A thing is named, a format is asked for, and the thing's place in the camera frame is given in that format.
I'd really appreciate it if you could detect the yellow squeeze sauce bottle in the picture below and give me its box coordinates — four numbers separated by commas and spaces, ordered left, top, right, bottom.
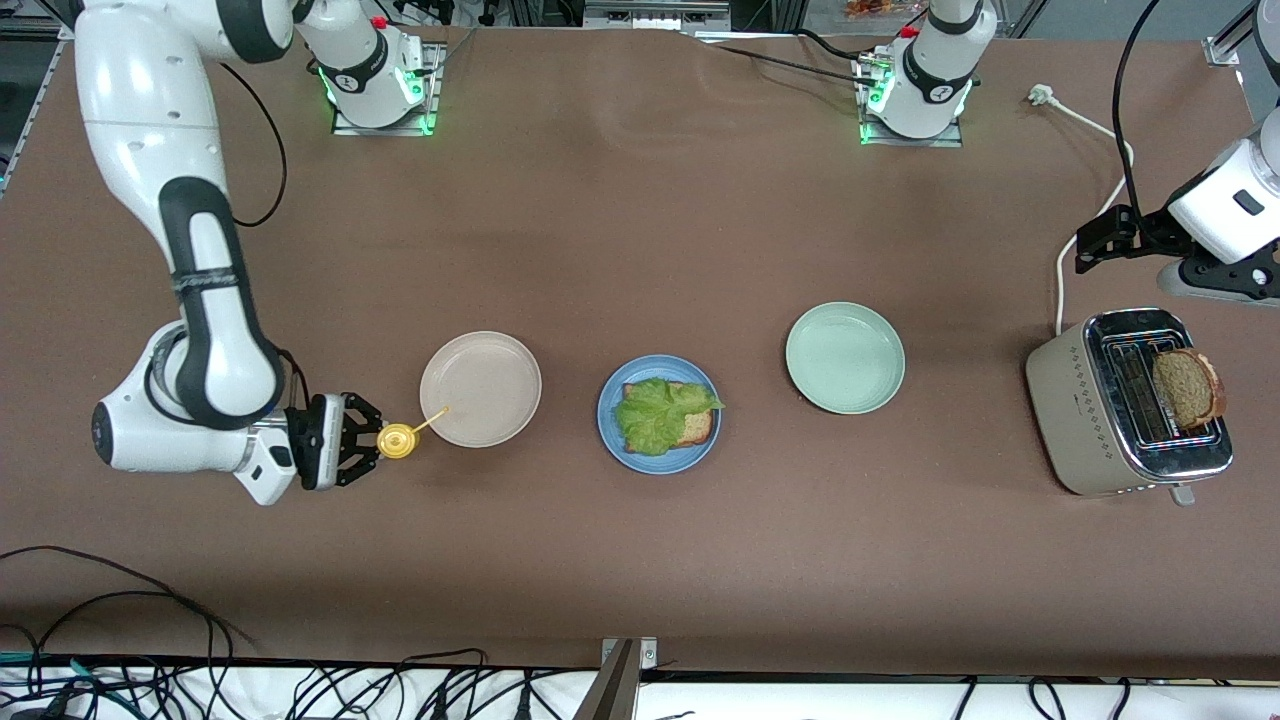
376, 405, 451, 462

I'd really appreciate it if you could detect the brown bread slice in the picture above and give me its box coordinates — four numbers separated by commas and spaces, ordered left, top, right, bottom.
622, 381, 716, 449
1150, 347, 1229, 431

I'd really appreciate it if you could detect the green lettuce leaf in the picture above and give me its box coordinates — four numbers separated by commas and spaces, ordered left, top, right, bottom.
613, 377, 727, 458

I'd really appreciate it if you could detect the beige round plate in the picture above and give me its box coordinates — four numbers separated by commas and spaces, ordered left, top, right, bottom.
419, 330, 543, 449

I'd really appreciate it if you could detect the pale green round plate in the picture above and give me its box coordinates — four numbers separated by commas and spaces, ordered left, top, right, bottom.
785, 301, 907, 416

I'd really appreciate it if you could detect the blue round plate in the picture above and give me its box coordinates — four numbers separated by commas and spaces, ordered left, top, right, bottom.
596, 354, 722, 476

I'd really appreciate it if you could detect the beige chrome toaster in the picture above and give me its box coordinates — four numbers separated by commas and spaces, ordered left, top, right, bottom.
1024, 306, 1235, 507

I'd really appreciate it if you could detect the grey metal box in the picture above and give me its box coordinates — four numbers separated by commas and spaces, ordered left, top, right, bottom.
583, 0, 733, 33

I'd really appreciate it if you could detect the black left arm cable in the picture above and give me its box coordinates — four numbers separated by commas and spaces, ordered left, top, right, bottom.
1112, 0, 1161, 226

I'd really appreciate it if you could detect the white toaster power cord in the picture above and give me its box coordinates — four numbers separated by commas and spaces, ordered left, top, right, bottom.
1028, 84, 1137, 337

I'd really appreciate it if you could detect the aluminium frame profile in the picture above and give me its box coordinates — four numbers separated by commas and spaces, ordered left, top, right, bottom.
1203, 0, 1280, 69

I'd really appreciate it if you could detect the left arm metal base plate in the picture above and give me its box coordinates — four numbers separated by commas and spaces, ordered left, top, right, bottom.
856, 50, 967, 149

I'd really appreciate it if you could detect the long black cable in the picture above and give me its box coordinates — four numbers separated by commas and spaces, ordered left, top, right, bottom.
0, 545, 259, 656
28, 590, 237, 696

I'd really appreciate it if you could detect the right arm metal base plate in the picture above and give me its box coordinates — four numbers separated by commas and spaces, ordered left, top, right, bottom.
330, 42, 443, 137

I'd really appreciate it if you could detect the aluminium bracket profile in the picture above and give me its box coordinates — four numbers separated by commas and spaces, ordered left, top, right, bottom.
573, 636, 661, 720

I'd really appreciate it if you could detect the thin black cable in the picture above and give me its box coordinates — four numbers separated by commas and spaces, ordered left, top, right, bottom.
690, 28, 886, 89

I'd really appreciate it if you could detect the teal cable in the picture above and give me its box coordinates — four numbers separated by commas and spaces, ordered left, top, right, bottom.
0, 650, 136, 716

